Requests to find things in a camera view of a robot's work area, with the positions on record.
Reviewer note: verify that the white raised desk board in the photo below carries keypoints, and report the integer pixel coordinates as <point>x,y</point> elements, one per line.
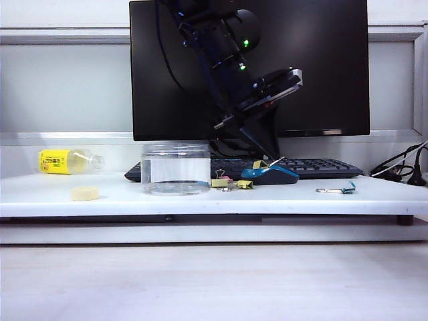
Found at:
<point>234,204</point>

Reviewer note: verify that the blue and black mouse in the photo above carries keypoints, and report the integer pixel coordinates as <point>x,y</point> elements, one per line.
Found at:
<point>281,177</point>

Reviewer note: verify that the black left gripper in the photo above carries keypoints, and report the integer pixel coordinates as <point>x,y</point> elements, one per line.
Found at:
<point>254,107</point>

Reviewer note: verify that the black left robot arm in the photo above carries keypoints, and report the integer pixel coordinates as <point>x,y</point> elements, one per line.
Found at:
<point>220,50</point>

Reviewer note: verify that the yellow labelled plastic bottle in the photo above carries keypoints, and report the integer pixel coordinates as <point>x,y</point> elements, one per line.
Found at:
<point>53,162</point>

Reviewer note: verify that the pink binder clip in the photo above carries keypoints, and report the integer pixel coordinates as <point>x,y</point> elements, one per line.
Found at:
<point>228,178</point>

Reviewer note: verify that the black computer keyboard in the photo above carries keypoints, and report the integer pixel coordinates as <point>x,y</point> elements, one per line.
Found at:
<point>317,167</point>

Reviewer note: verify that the yellow binder clip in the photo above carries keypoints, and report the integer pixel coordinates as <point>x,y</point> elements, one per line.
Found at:
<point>219,183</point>
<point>245,184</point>
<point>259,164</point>

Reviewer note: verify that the pale yellow tape roll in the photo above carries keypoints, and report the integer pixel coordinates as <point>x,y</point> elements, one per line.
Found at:
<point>85,194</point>

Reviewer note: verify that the teal binder clip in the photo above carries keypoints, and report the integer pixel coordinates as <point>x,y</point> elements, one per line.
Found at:
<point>349,190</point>

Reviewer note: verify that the black power plug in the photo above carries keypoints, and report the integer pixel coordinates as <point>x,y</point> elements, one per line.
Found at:
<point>416,180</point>

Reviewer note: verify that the round transparent plastic jar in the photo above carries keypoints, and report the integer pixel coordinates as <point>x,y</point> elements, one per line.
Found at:
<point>177,170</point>

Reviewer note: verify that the black board foot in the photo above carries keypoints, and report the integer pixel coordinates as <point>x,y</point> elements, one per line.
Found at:
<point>404,221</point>

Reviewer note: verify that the grey aluminium partition frame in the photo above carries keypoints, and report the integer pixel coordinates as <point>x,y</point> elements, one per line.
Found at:
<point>50,36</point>

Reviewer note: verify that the black computer monitor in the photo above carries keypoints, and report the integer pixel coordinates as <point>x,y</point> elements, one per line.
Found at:
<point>334,67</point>

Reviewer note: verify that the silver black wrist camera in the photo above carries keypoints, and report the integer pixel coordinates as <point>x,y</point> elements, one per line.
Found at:
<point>291,75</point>

